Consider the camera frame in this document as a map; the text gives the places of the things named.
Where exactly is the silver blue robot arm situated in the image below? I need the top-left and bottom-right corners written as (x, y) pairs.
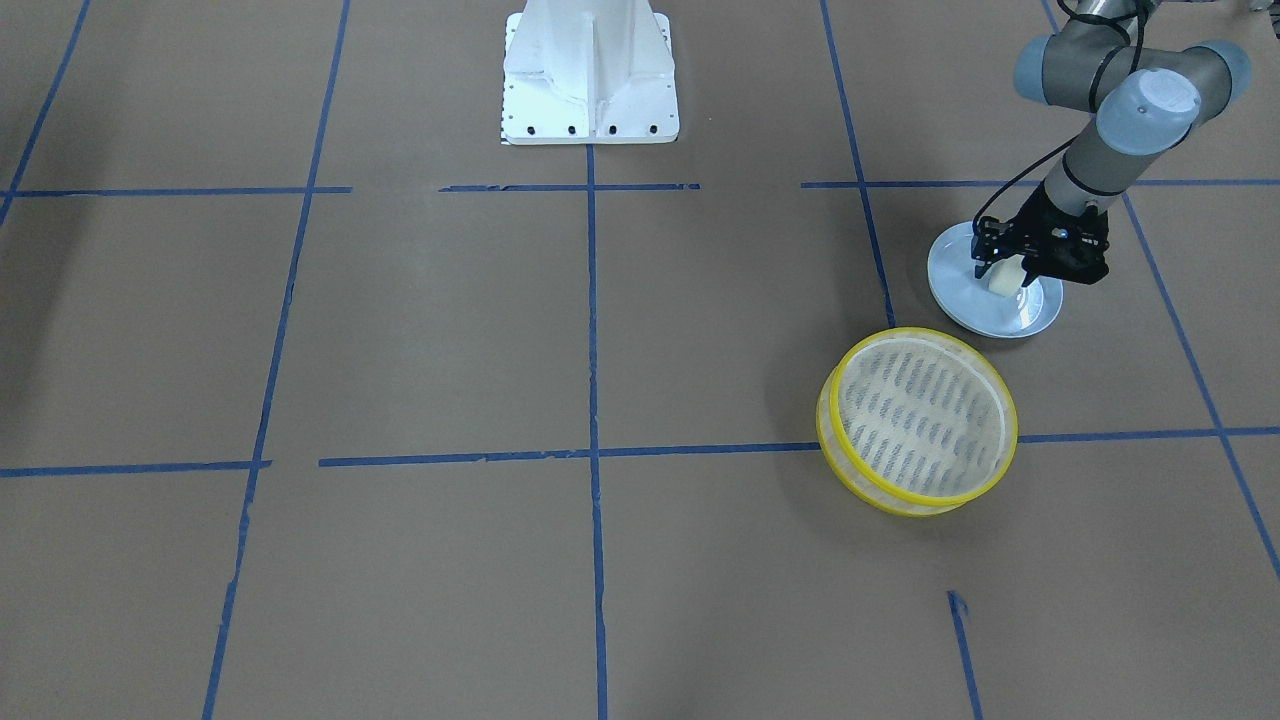
top-left (970, 1), bottom-right (1253, 286)

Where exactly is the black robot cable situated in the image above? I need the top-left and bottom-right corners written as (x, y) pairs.
top-left (972, 0), bottom-right (1147, 241)

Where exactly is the light blue plate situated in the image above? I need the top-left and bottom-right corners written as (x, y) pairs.
top-left (927, 223), bottom-right (1065, 340)

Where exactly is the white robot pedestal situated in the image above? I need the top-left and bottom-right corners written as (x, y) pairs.
top-left (500, 1), bottom-right (681, 146)

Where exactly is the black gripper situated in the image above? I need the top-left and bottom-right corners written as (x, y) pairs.
top-left (972, 187), bottom-right (1110, 288)

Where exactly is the yellow rimmed steamer basket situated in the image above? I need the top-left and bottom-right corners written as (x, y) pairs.
top-left (814, 327), bottom-right (1019, 518)

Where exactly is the white steamed bun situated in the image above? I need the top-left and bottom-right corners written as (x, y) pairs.
top-left (987, 255), bottom-right (1027, 299)

